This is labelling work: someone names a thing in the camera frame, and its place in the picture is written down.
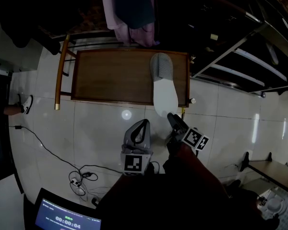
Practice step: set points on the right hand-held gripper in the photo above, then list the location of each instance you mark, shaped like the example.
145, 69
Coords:
193, 138

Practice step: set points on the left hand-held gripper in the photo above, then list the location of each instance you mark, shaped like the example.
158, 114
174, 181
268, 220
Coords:
134, 163

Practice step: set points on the grey white slipper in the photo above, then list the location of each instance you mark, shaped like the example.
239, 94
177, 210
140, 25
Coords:
271, 53
164, 90

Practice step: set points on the black metal cabinet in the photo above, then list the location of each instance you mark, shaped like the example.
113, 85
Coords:
273, 27

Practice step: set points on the person's right forearm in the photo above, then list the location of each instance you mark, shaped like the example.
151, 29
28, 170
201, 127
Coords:
194, 162

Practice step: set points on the person's torso clothing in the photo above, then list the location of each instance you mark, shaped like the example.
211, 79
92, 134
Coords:
172, 200

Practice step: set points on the white power strip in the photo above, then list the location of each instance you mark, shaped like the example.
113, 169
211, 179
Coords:
78, 187

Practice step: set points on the cream box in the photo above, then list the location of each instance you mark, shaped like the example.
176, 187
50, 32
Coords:
214, 36

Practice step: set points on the lavender garment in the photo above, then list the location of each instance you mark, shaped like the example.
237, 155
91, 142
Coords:
139, 36

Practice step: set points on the laptop screen with timer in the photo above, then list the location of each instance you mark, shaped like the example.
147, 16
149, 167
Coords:
62, 214

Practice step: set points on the wooden side table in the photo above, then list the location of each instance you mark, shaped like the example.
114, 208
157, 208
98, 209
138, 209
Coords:
276, 172

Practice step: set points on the grey-teal t-shirt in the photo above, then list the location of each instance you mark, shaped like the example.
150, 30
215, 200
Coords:
134, 6

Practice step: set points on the black coat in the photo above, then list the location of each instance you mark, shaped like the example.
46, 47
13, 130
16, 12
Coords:
21, 15

